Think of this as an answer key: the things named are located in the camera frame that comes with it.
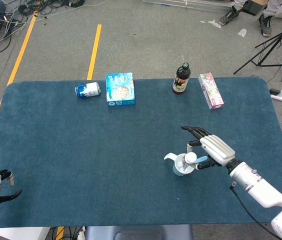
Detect white cabinet block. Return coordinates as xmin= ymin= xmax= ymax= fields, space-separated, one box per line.
xmin=0 ymin=226 xmax=51 ymax=240

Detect blue carpet table mat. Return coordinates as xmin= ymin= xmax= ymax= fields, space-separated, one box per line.
xmin=0 ymin=76 xmax=282 ymax=229

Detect white plastic cup with handle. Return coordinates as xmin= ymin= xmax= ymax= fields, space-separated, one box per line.
xmin=163 ymin=152 xmax=196 ymax=177

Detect blue and white drink can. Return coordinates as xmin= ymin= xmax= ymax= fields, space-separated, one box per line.
xmin=74 ymin=81 xmax=102 ymax=100

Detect aluminium rail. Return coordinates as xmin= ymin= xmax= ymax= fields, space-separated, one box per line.
xmin=142 ymin=0 xmax=234 ymax=15

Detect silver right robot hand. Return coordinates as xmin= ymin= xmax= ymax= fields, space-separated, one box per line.
xmin=180 ymin=125 xmax=236 ymax=170

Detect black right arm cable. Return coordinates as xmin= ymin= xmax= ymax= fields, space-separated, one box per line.
xmin=230 ymin=183 xmax=282 ymax=240

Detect tangled floor cables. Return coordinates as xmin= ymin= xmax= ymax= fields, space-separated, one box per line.
xmin=0 ymin=0 xmax=112 ymax=53

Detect light blue toothbrush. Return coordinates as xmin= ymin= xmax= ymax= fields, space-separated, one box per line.
xmin=178 ymin=156 xmax=208 ymax=168

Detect dark tea bottle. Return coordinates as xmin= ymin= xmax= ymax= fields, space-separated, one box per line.
xmin=172 ymin=62 xmax=191 ymax=95

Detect white floral toothpaste tube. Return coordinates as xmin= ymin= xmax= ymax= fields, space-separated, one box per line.
xmin=182 ymin=151 xmax=197 ymax=173

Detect pink floral box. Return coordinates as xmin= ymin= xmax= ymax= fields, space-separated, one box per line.
xmin=198 ymin=72 xmax=225 ymax=111

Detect blue cereal box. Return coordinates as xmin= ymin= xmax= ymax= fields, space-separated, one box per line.
xmin=105 ymin=72 xmax=137 ymax=108

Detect person in grey trousers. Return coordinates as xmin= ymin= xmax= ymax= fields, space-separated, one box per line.
xmin=218 ymin=0 xmax=282 ymax=38

